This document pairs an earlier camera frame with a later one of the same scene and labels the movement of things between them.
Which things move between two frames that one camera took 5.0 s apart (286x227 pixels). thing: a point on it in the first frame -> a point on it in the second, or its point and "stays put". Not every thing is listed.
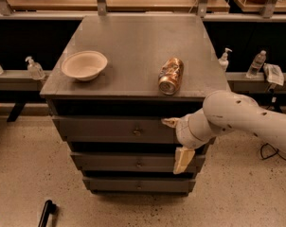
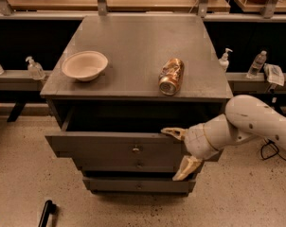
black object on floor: [49, 208] stays put
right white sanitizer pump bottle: [223, 61] stays put
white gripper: [185, 132] -> [196, 141]
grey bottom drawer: [139, 184] stays put
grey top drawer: [115, 130] -> [114, 144]
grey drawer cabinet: [116, 79] stays put
